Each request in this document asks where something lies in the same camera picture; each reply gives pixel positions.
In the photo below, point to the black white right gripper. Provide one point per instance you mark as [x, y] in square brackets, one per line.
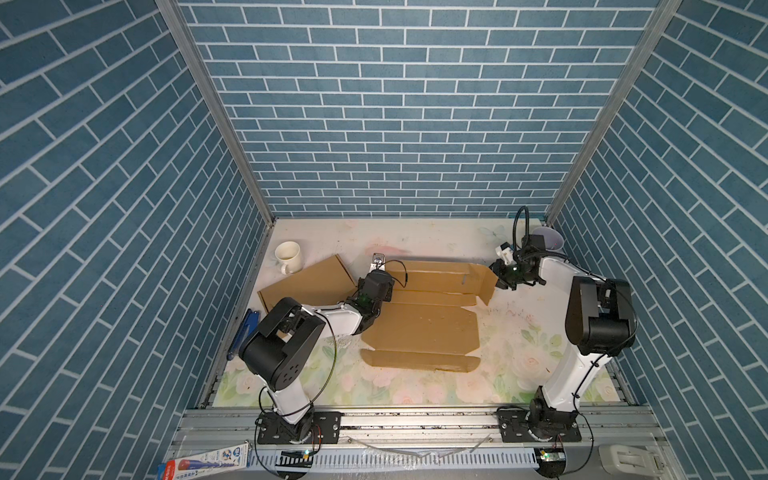
[498, 268]

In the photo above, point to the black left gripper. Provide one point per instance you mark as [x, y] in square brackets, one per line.
[387, 291]

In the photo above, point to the brown cardboard box top sheet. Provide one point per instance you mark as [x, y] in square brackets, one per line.
[325, 283]

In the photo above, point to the brown cardboard box sheet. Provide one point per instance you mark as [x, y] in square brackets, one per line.
[428, 324]
[325, 283]

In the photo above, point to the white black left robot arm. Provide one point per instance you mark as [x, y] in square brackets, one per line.
[280, 346]

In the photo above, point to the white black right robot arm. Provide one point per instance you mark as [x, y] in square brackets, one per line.
[599, 323]

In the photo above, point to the lavender ceramic mug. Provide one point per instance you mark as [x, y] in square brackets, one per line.
[553, 240]

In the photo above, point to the white ceramic mug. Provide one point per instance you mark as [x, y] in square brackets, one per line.
[290, 257]

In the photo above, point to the white red blue carton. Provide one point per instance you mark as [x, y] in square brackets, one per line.
[197, 466]

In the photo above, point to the white plastic device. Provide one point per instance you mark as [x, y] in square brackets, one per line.
[622, 459]

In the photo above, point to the blue object at left wall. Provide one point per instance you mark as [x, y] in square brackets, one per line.
[247, 326]

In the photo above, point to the white slotted cable duct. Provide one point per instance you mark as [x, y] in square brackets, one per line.
[366, 460]

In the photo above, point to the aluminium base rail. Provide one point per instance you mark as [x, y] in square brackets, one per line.
[422, 427]

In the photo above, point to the aluminium right corner post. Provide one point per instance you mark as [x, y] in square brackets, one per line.
[658, 22]

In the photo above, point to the aluminium corner post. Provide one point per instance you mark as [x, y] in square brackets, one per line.
[658, 22]
[181, 33]

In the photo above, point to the aluminium left corner post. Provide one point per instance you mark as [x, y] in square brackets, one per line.
[181, 33]

